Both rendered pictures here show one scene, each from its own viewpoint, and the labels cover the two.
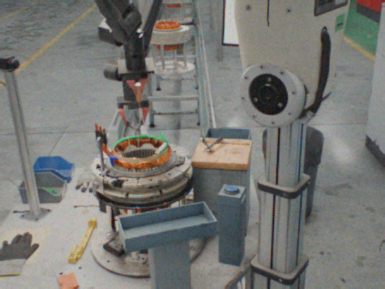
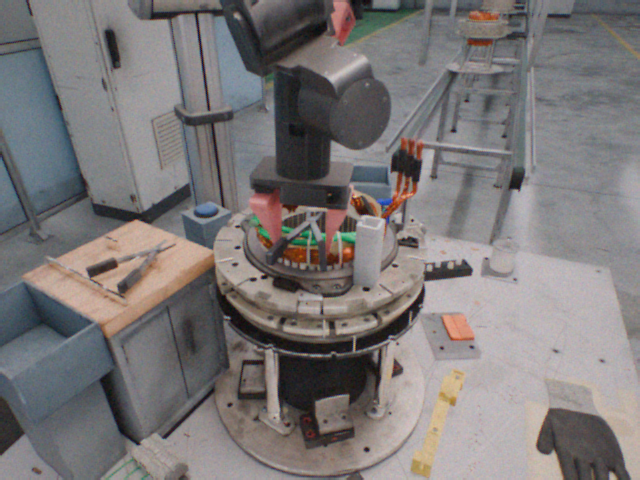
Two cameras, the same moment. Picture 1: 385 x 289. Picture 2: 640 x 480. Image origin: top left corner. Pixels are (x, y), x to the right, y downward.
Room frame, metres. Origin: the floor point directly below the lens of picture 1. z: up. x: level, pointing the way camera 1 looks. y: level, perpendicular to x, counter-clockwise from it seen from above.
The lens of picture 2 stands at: (1.96, 0.36, 1.45)
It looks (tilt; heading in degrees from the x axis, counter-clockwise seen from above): 33 degrees down; 202
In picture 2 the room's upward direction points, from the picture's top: straight up
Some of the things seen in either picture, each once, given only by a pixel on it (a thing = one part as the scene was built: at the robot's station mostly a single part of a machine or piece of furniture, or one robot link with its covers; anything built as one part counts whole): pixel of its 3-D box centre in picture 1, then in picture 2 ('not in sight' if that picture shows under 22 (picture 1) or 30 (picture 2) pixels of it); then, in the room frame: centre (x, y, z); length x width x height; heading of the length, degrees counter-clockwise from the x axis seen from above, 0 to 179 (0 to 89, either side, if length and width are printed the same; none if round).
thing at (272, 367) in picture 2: not in sight; (273, 378); (1.55, 0.13, 0.91); 0.02 x 0.02 x 0.21
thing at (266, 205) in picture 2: (138, 113); (288, 212); (1.56, 0.17, 1.21); 0.07 x 0.07 x 0.09; 11
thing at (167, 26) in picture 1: (168, 34); not in sight; (3.71, 0.15, 1.05); 0.22 x 0.22 x 0.20
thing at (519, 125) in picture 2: not in sight; (500, 55); (-4.70, 0.30, 0.40); 9.75 x 0.62 x 0.79; 0
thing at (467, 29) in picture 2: not in sight; (478, 45); (-1.58, 0.18, 0.94); 0.39 x 0.39 x 0.30
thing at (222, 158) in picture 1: (223, 153); (124, 269); (1.55, -0.11, 1.05); 0.20 x 0.19 x 0.02; 169
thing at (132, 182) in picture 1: (142, 162); (320, 241); (1.42, 0.16, 1.09); 0.32 x 0.32 x 0.01
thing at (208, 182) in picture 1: (223, 188); (144, 337); (1.55, -0.11, 0.91); 0.19 x 0.19 x 0.26; 79
